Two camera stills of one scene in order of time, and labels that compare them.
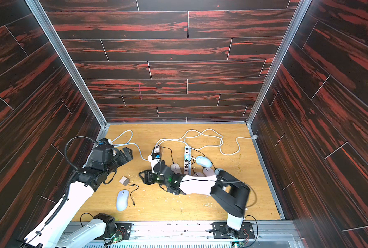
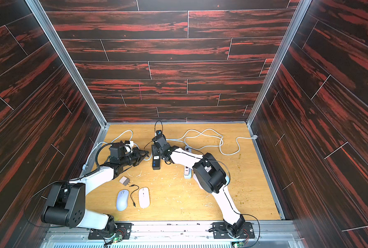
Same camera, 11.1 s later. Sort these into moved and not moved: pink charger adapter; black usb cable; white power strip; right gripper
Moved: right gripper
Not moved: pink charger adapter; white power strip; black usb cable
